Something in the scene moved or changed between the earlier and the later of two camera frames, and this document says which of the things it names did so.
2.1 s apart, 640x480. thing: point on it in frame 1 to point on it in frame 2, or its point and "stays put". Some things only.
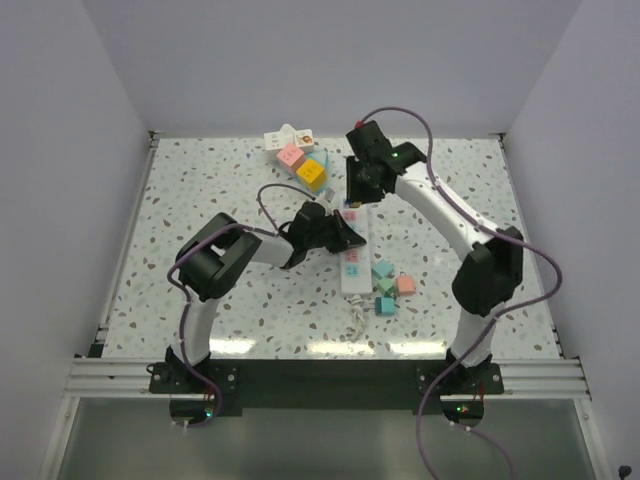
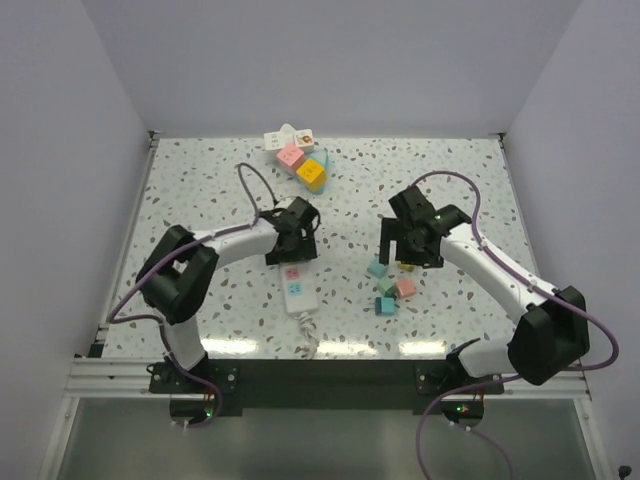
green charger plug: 386,286 stays put
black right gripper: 354,192 to 392,230
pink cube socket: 291,157 stays put
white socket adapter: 276,140 stays put
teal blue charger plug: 384,305 stays put
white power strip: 356,263 to 300,285
